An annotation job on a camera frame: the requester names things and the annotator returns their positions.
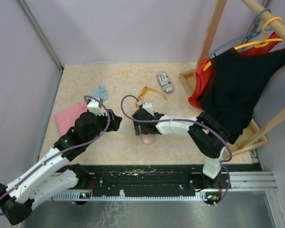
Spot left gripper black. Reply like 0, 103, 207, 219
85, 109, 122, 145

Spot pink glasses case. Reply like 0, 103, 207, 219
142, 134, 154, 145

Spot newspaper print glasses case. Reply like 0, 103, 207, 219
156, 71, 173, 93

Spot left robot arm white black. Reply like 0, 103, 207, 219
0, 109, 122, 225

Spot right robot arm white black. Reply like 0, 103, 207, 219
132, 107, 229, 188

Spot orange sunglasses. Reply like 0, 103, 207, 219
135, 85, 168, 106

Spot pink folded garment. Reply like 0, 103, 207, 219
54, 102, 87, 136

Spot red tank top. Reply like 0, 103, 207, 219
188, 41, 281, 109

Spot navy tank top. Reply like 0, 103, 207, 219
199, 48, 285, 144

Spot wooden clothes rack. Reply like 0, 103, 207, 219
179, 0, 285, 151

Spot teal hanger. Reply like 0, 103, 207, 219
207, 8, 271, 57

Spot yellow hanger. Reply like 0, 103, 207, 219
203, 16, 284, 71

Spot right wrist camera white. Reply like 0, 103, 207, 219
140, 102, 154, 115

